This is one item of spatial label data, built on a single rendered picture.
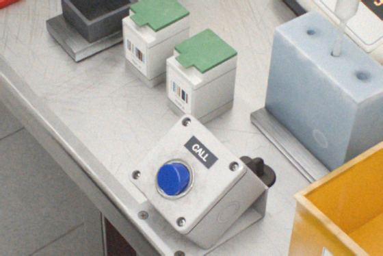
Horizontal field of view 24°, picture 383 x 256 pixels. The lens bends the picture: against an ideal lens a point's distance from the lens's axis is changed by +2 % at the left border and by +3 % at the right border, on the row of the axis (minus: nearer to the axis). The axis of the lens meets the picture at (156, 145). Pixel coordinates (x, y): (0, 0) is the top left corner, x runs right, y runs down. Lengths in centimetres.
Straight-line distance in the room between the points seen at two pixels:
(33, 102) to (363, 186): 31
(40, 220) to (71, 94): 103
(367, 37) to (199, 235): 26
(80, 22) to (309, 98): 24
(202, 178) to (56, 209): 120
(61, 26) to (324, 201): 34
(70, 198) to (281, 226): 116
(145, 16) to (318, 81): 17
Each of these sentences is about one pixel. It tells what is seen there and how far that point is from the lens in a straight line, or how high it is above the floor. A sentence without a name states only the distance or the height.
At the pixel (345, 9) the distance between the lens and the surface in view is 67.
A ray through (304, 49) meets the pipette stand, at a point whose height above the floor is 97.
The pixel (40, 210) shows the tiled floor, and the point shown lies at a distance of 183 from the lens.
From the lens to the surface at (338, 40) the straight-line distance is 69.
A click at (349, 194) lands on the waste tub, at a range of 66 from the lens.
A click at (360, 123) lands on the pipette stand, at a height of 95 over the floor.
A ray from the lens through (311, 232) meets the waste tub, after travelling 62.
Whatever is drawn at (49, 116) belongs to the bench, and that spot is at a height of 88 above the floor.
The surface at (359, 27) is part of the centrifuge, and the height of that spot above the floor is 91.
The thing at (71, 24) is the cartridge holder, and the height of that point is 89.
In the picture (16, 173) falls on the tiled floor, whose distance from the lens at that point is 190.
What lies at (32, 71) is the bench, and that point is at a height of 87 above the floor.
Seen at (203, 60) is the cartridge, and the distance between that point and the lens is 74.
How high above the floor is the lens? 144
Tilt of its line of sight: 49 degrees down
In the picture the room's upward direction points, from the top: 1 degrees counter-clockwise
